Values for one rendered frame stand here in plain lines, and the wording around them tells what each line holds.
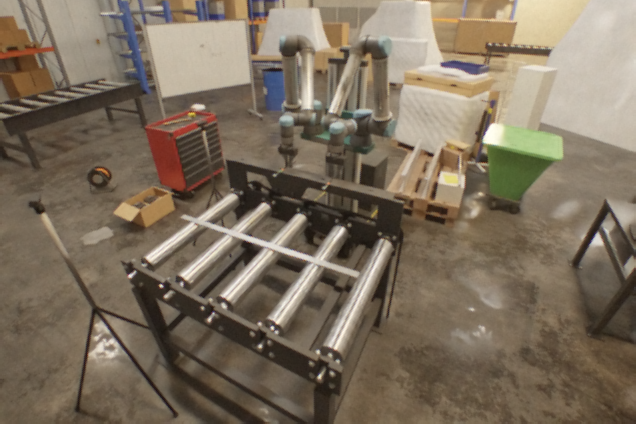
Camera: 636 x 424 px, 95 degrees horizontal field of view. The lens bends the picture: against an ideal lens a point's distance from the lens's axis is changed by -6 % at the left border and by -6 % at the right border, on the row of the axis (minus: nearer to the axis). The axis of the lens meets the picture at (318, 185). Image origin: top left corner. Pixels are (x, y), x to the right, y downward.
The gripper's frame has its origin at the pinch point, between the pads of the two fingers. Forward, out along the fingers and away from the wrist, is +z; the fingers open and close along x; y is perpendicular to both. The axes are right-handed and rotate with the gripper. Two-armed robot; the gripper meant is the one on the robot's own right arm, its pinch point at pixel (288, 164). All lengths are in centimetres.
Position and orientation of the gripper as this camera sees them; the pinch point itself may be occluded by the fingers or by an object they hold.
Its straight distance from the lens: 219.4
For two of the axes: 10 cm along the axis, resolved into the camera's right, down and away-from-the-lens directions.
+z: 0.0, 8.6, 5.1
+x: -8.9, -2.3, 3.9
